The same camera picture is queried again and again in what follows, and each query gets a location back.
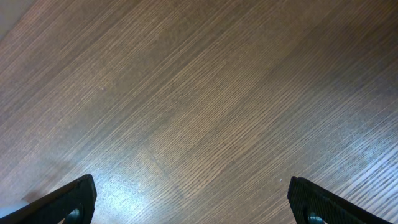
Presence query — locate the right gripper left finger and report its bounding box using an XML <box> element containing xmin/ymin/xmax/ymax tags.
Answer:
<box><xmin>1</xmin><ymin>174</ymin><xmax>97</xmax><ymax>224</ymax></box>

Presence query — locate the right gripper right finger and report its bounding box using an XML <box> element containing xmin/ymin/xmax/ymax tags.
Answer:
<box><xmin>287</xmin><ymin>176</ymin><xmax>391</xmax><ymax>224</ymax></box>

